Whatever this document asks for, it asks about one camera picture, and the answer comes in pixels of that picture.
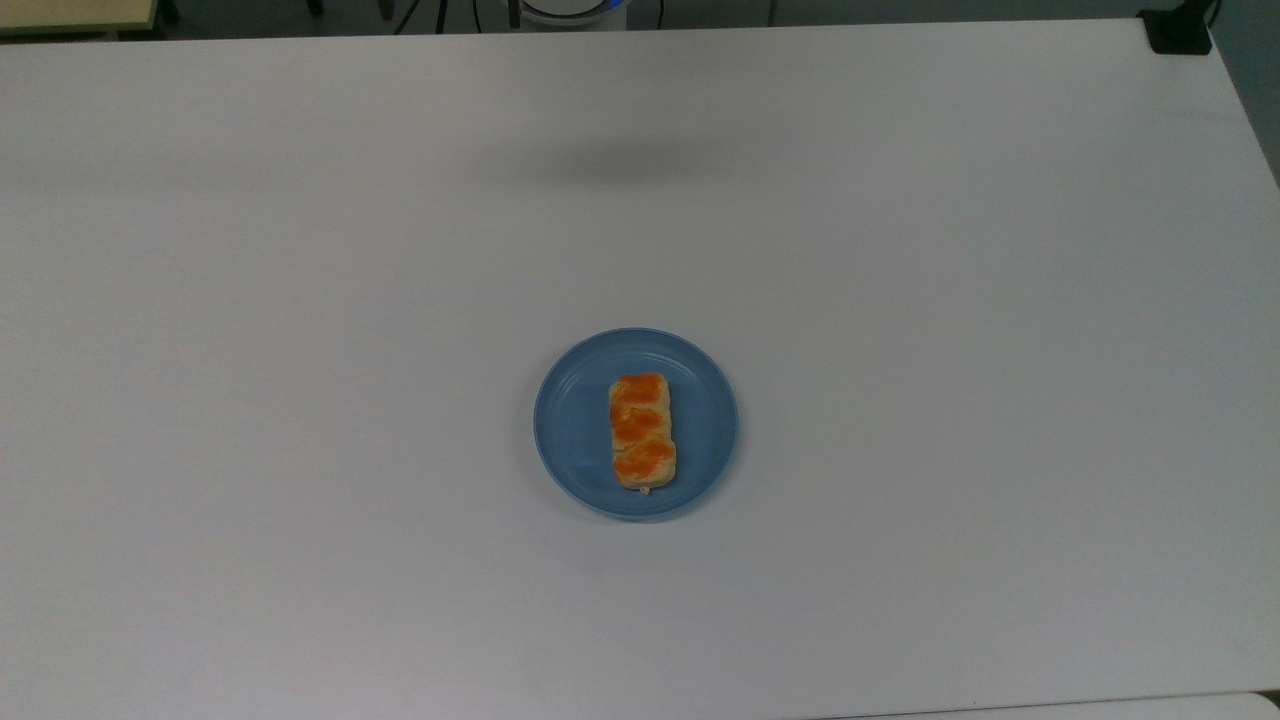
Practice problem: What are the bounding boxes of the black tripod legs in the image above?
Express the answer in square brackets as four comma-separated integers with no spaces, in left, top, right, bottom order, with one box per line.
[395,0,485,35]

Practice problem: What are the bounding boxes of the light wooden side table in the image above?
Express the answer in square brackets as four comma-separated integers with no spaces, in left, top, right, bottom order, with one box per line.
[0,0,162,40]

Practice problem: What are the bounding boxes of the black table clamp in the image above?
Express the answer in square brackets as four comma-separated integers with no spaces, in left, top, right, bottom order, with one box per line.
[1138,0,1223,56]

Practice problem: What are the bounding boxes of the orange-glazed bread loaf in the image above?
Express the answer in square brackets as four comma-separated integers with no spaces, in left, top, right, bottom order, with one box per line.
[608,373,678,496]

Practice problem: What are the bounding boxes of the white robot base, blue ring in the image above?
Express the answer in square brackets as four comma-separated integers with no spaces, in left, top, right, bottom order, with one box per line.
[519,0,630,32]

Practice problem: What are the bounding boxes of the blue round plate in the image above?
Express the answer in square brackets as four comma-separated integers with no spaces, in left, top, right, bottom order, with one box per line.
[533,328,740,522]

